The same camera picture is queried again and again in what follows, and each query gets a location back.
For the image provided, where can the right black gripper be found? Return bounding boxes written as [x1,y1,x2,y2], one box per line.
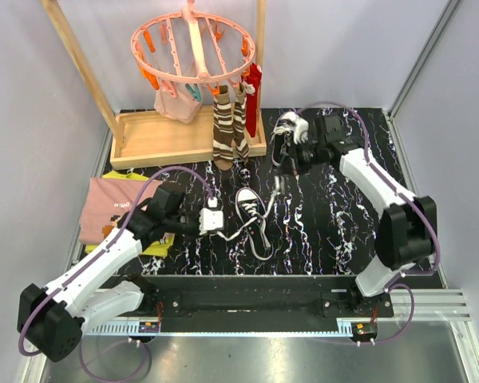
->
[275,139,324,179]

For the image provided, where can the white shoelace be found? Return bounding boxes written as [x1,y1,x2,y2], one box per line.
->
[216,176,284,244]

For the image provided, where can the black white sneaker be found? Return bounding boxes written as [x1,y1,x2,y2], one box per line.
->
[271,115,295,167]
[235,196,273,261]

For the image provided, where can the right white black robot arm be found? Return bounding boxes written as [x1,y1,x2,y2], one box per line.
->
[273,112,438,317]

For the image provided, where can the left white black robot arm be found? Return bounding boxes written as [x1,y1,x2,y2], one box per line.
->
[17,182,201,361]

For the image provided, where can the yellow-green folded garment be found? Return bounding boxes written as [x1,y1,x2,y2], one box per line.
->
[84,170,176,259]

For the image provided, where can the pink folded t-shirt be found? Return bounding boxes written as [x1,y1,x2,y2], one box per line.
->
[79,172,148,245]

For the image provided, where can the wooden drying rack stand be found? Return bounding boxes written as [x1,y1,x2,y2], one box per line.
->
[42,1,266,170]

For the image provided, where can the black marble pattern mat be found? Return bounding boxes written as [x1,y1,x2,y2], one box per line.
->
[60,106,444,289]

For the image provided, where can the right brown striped sock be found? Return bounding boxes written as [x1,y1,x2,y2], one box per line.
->
[232,82,249,163]

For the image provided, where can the brown striped sock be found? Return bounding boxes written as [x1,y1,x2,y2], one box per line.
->
[212,85,233,171]
[232,82,249,163]

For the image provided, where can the left brown striped sock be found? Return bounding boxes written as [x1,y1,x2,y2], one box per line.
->
[212,85,233,171]

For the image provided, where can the red hanging cloth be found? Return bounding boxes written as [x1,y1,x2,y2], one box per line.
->
[244,63,262,137]

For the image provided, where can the pink hanging garment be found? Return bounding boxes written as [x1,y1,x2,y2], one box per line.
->
[154,88,202,124]

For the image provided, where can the pink round clip hanger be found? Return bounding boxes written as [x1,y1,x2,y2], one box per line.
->
[130,1,256,101]

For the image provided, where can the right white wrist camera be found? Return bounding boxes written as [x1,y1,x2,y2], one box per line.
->
[279,111,309,144]

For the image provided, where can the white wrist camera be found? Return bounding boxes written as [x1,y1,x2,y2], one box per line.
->
[199,197,224,235]
[279,111,309,144]

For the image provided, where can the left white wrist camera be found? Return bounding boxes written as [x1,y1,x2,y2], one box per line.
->
[199,197,224,235]

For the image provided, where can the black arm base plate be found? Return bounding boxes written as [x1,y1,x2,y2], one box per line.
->
[110,274,394,334]

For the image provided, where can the grey slotted cable duct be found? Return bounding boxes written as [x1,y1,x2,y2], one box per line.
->
[86,320,160,337]

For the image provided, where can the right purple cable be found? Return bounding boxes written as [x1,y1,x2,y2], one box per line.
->
[295,101,442,345]

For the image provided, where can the purple cable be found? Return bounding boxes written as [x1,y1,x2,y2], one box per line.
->
[295,101,442,345]
[17,165,216,379]

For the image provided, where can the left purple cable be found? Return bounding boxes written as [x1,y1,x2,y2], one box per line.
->
[17,165,216,379]

